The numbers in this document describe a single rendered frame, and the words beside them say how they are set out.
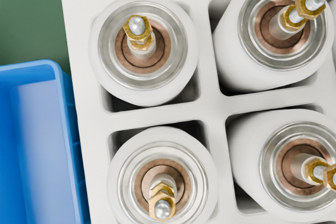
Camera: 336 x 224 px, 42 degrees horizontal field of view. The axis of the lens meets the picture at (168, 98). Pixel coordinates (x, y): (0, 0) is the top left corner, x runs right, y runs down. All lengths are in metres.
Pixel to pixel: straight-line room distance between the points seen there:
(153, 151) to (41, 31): 0.34
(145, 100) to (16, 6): 0.34
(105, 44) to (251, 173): 0.16
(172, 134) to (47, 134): 0.30
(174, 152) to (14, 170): 0.31
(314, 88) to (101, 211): 0.24
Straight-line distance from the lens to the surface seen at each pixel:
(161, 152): 0.37
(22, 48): 0.66
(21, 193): 0.65
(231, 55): 0.38
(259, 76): 0.38
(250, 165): 0.38
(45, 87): 0.64
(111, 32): 0.37
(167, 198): 0.29
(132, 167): 0.37
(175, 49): 0.37
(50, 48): 0.65
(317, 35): 0.39
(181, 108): 0.44
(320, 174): 0.34
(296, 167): 0.37
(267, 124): 0.38
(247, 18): 0.38
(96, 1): 0.46
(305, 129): 0.38
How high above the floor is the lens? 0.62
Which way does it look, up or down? 87 degrees down
